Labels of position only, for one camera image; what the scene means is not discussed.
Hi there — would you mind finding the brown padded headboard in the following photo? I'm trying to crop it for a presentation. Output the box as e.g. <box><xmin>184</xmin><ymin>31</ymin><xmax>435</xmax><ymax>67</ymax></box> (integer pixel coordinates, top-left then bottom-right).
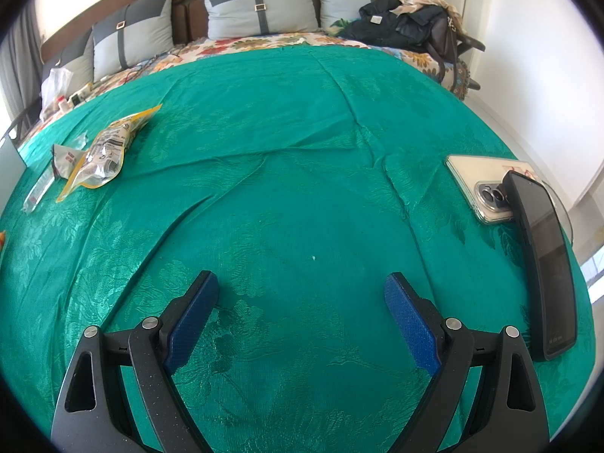
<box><xmin>40</xmin><ymin>0</ymin><xmax>403</xmax><ymax>64</ymax></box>

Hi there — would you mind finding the beige patterned scarf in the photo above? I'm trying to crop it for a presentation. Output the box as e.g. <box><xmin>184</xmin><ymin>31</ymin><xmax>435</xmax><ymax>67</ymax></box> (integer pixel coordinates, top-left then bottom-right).
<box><xmin>394</xmin><ymin>0</ymin><xmax>465</xmax><ymax>39</ymax></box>

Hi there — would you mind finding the grey curtain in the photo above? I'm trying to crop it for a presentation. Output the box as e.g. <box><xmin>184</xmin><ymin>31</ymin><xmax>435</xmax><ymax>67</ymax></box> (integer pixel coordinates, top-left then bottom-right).
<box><xmin>0</xmin><ymin>7</ymin><xmax>45</xmax><ymax>119</ymax></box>

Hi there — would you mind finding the black phone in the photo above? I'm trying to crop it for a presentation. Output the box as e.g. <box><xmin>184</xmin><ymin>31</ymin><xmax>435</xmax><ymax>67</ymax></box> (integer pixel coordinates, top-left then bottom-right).
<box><xmin>501</xmin><ymin>170</ymin><xmax>579</xmax><ymax>363</ymax></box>

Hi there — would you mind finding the floral bedsheet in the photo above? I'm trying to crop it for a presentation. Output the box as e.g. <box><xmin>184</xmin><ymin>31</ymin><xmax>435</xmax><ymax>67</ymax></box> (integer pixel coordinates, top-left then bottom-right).
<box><xmin>19</xmin><ymin>31</ymin><xmax>473</xmax><ymax>152</ymax></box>

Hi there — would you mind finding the brown handbag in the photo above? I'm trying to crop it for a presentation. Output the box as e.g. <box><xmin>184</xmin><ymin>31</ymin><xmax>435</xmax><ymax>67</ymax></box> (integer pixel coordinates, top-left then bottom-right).
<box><xmin>427</xmin><ymin>9</ymin><xmax>487</xmax><ymax>95</ymax></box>

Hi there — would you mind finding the black jacket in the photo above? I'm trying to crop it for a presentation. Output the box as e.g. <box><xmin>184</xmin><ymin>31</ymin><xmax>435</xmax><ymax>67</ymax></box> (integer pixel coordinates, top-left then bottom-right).
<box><xmin>340</xmin><ymin>0</ymin><xmax>449</xmax><ymax>50</ymax></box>

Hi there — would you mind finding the long clear snack packet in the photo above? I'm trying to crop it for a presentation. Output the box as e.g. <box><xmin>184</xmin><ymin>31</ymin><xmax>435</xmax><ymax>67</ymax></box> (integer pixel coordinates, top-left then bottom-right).
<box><xmin>23</xmin><ymin>133</ymin><xmax>89</xmax><ymax>214</ymax></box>

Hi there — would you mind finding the phone in clear case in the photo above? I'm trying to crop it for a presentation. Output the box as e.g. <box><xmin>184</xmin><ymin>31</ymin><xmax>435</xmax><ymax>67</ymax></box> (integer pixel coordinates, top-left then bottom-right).
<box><xmin>445</xmin><ymin>155</ymin><xmax>543</xmax><ymax>225</ymax></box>

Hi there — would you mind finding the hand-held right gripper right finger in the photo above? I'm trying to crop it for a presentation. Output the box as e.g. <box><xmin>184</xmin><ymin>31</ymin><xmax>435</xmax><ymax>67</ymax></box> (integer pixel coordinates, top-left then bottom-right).
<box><xmin>383</xmin><ymin>272</ymin><xmax>550</xmax><ymax>453</ymax></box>

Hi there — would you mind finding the white storage box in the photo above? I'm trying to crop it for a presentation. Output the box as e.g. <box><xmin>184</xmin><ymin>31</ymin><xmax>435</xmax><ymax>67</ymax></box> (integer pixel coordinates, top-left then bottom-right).
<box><xmin>0</xmin><ymin>136</ymin><xmax>26</xmax><ymax>213</ymax></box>

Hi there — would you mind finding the yellow-edged clear snack packet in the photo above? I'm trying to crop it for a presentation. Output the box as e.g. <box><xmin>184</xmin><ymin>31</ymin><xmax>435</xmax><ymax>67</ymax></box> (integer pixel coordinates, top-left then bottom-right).
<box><xmin>55</xmin><ymin>105</ymin><xmax>162</xmax><ymax>203</ymax></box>

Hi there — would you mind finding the clear plastic bag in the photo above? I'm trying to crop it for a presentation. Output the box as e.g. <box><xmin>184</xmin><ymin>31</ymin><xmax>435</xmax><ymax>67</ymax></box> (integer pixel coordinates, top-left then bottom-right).
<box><xmin>42</xmin><ymin>68</ymin><xmax>74</xmax><ymax>119</ymax></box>

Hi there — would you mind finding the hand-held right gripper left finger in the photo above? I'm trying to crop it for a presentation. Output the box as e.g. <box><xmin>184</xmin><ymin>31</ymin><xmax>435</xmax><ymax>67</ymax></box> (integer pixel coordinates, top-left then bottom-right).
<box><xmin>51</xmin><ymin>270</ymin><xmax>220</xmax><ymax>453</ymax></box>

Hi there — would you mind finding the green patterned blanket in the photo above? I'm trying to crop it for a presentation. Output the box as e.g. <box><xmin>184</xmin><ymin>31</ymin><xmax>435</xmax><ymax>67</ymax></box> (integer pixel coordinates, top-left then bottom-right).
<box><xmin>0</xmin><ymin>42</ymin><xmax>595</xmax><ymax>453</ymax></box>

